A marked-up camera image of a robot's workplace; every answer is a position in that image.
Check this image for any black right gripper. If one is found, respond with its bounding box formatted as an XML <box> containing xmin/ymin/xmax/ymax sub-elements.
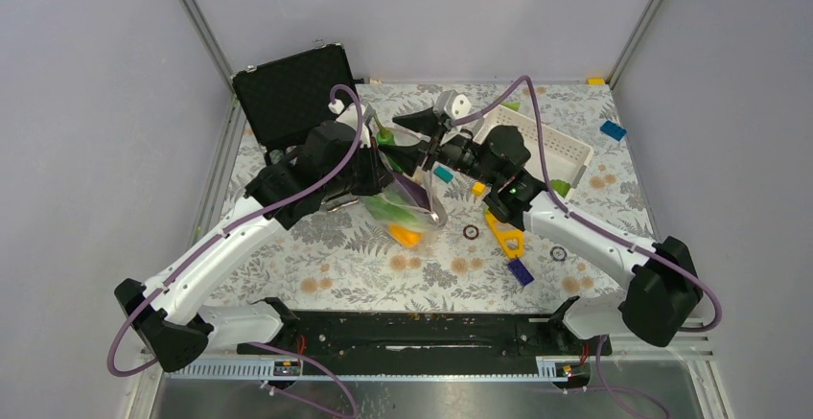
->
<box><xmin>379</xmin><ymin>105</ymin><xmax>500</xmax><ymax>188</ymax></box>

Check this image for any green cucumber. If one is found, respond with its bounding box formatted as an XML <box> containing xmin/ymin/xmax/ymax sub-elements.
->
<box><xmin>373</xmin><ymin>113</ymin><xmax>403</xmax><ymax>174</ymax></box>

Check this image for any white plastic basket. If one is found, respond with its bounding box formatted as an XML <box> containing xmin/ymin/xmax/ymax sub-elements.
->
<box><xmin>474</xmin><ymin>103</ymin><xmax>593</xmax><ymax>200</ymax></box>

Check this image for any green lettuce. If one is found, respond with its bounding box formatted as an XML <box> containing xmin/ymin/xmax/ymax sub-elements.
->
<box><xmin>362</xmin><ymin>195</ymin><xmax>434</xmax><ymax>230</ymax></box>

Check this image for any purple eggplant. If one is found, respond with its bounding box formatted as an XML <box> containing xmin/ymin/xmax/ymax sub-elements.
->
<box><xmin>394</xmin><ymin>173</ymin><xmax>432</xmax><ymax>211</ymax></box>

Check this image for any clear zip top bag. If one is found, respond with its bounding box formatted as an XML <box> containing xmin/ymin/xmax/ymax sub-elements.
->
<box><xmin>373</xmin><ymin>151</ymin><xmax>448</xmax><ymax>233</ymax></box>

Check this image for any yellow bell pepper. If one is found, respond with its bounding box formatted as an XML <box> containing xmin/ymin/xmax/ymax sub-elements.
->
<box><xmin>387</xmin><ymin>224</ymin><xmax>424</xmax><ymax>248</ymax></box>

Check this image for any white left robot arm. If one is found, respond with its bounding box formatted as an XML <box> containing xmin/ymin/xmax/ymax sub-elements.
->
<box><xmin>114</xmin><ymin>121</ymin><xmax>392</xmax><ymax>372</ymax></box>

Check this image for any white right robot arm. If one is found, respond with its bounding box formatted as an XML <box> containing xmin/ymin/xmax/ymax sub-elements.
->
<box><xmin>381</xmin><ymin>109</ymin><xmax>704</xmax><ymax>354</ymax></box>

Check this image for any small yellow toy block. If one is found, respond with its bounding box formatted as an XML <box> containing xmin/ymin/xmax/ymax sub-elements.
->
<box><xmin>471</xmin><ymin>182</ymin><xmax>486</xmax><ymax>197</ymax></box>

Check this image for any teal toy block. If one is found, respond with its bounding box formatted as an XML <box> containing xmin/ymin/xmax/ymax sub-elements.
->
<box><xmin>432</xmin><ymin>166</ymin><xmax>453</xmax><ymax>183</ymax></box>

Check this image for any black poker chip case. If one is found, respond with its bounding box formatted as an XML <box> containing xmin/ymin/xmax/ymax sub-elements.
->
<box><xmin>231</xmin><ymin>43</ymin><xmax>357</xmax><ymax>165</ymax></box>

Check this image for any green plastic piece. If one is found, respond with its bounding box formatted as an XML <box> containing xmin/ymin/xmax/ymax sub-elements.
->
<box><xmin>550</xmin><ymin>179</ymin><xmax>571</xmax><ymax>198</ymax></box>

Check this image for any yellow triangular plastic tool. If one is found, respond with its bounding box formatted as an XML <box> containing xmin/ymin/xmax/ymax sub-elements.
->
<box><xmin>484</xmin><ymin>210</ymin><xmax>524</xmax><ymax>260</ymax></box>

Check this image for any floral table mat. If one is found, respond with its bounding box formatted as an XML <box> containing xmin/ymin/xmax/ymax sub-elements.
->
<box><xmin>208</xmin><ymin>84</ymin><xmax>654</xmax><ymax>314</ymax></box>

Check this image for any blue toy brick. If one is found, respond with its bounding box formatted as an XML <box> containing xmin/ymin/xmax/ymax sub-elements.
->
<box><xmin>600</xmin><ymin>121</ymin><xmax>627</xmax><ymax>142</ymax></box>

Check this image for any purple toy brick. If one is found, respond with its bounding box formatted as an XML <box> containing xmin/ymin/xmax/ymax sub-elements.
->
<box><xmin>507</xmin><ymin>258</ymin><xmax>534</xmax><ymax>287</ymax></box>

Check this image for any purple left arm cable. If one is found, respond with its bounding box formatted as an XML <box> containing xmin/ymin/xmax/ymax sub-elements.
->
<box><xmin>105</xmin><ymin>83</ymin><xmax>366</xmax><ymax>419</ymax></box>

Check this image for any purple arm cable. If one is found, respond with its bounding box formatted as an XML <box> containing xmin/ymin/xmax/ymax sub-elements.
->
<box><xmin>105</xmin><ymin>83</ymin><xmax>366</xmax><ymax>419</ymax></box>
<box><xmin>451</xmin><ymin>75</ymin><xmax>724</xmax><ymax>419</ymax></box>

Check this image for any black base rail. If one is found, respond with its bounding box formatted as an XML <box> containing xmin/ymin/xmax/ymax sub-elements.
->
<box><xmin>270</xmin><ymin>311</ymin><xmax>612</xmax><ymax>376</ymax></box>

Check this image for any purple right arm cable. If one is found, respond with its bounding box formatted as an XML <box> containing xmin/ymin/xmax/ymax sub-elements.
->
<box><xmin>451</xmin><ymin>75</ymin><xmax>724</xmax><ymax>419</ymax></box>

